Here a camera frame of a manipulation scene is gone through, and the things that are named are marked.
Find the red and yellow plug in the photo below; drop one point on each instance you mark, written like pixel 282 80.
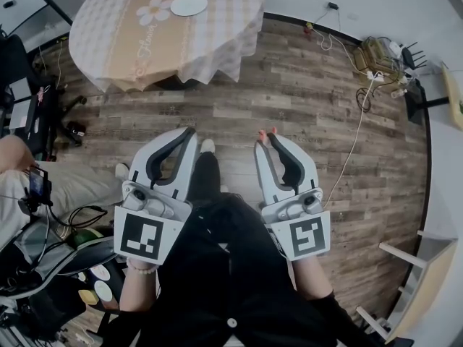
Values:
pixel 308 28

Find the white power strip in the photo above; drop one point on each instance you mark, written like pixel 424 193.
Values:
pixel 375 75

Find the black office chair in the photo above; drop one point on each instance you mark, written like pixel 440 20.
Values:
pixel 18 71

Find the white round plate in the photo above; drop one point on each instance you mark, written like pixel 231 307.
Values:
pixel 189 4

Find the grey backpack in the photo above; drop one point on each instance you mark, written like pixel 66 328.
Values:
pixel 32 255

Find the person's white shoe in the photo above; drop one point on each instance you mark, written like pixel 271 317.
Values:
pixel 207 146

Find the black wall charger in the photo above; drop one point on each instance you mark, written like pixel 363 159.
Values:
pixel 332 6

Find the pink shrimp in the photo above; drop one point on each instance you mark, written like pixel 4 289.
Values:
pixel 266 138

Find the white frame wooden table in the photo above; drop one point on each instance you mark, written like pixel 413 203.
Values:
pixel 423 284

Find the person's right forearm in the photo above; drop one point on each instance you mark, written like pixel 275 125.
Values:
pixel 311 277

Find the round table with floral tablecloth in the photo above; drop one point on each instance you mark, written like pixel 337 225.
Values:
pixel 144 42

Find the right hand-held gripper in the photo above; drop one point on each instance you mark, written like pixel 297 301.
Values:
pixel 307 235

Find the person's left forearm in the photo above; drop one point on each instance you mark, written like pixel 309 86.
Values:
pixel 137 291

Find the black router with antennas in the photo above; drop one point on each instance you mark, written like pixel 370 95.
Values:
pixel 412 58

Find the black screen device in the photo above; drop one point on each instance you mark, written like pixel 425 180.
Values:
pixel 39 183

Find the person's legs in black trousers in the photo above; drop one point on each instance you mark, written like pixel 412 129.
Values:
pixel 224 244

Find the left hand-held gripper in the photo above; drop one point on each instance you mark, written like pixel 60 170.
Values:
pixel 139 235

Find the person's black jacket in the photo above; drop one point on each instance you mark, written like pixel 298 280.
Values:
pixel 231 324

